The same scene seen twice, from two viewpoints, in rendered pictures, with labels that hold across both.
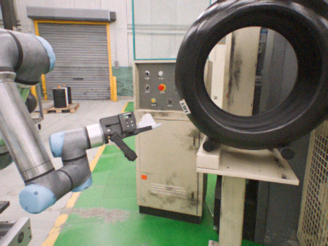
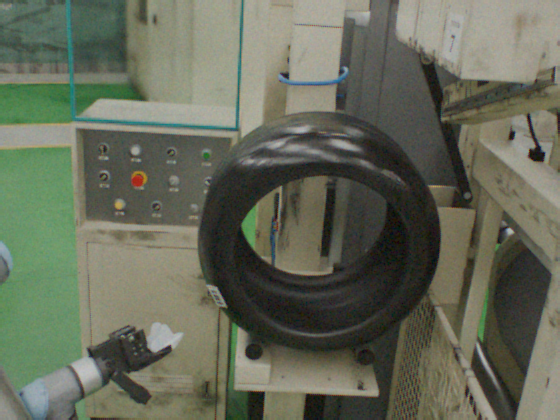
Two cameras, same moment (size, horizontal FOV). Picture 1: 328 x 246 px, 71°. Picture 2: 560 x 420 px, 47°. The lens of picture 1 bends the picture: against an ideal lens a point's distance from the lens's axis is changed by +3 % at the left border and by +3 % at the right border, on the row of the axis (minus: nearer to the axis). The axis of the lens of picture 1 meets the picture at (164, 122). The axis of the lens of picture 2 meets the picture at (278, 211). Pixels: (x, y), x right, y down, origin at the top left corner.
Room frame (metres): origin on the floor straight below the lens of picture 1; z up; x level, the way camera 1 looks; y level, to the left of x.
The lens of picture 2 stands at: (-0.44, 0.23, 1.80)
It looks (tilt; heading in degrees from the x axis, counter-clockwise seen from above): 21 degrees down; 341
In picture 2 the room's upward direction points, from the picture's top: 4 degrees clockwise
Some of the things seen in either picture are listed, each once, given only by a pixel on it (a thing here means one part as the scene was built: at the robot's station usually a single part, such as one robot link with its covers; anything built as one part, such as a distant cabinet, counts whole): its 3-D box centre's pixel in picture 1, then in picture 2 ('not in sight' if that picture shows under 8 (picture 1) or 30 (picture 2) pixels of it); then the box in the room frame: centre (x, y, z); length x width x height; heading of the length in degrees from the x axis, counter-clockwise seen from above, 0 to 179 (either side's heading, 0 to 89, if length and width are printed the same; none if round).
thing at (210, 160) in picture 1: (211, 147); (253, 335); (1.01, -0.22, 0.83); 0.36 x 0.09 x 0.06; 164
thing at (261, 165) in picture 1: (242, 158); (303, 350); (0.97, -0.36, 0.80); 0.37 x 0.36 x 0.02; 74
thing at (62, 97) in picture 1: (62, 97); not in sight; (7.00, 3.18, 0.38); 1.20 x 0.80 x 0.76; 13
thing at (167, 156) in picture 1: (173, 138); (161, 273); (1.81, -0.08, 0.63); 0.56 x 0.41 x 1.27; 74
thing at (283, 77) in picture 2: not in sight; (312, 76); (1.22, -0.41, 1.51); 0.19 x 0.19 x 0.06; 74
